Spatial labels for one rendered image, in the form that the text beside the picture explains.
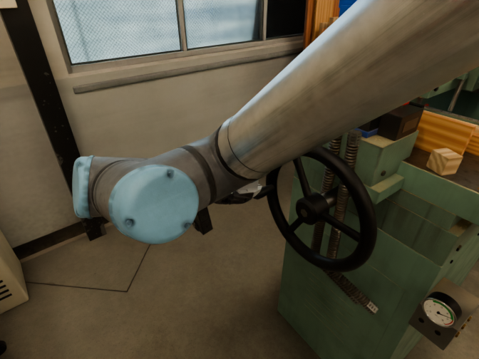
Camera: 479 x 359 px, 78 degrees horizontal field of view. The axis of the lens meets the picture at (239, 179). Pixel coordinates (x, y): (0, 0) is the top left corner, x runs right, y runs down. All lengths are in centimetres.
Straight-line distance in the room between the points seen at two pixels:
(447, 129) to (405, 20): 54
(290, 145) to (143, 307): 129
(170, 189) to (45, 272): 153
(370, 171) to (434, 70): 42
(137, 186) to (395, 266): 67
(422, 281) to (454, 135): 33
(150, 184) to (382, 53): 24
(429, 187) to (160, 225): 53
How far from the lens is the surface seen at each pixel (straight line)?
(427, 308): 77
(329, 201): 66
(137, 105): 171
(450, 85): 86
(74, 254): 185
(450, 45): 22
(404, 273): 83
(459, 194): 68
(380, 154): 61
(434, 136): 76
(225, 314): 142
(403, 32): 22
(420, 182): 70
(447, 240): 73
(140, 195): 33
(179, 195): 34
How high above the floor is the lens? 121
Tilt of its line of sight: 33 degrees down
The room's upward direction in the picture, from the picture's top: straight up
